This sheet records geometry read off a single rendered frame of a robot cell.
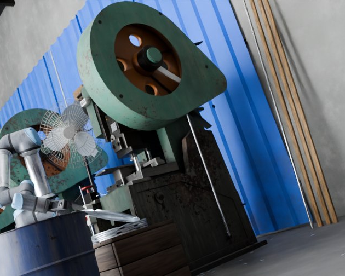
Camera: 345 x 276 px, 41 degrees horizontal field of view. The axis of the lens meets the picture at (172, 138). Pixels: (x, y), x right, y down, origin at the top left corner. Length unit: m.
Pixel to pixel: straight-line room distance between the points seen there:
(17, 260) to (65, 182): 2.64
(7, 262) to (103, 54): 1.41
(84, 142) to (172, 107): 1.23
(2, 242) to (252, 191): 2.57
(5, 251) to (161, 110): 1.40
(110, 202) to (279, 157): 1.40
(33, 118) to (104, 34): 1.81
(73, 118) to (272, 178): 1.70
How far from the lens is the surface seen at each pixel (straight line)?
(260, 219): 3.98
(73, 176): 4.41
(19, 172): 4.25
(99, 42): 2.79
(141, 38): 3.10
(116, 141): 3.12
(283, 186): 3.75
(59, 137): 4.00
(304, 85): 3.57
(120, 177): 3.03
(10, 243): 1.78
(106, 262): 2.20
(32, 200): 2.35
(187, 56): 3.16
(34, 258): 1.76
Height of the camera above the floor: 0.31
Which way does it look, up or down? 10 degrees up
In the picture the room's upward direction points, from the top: 19 degrees counter-clockwise
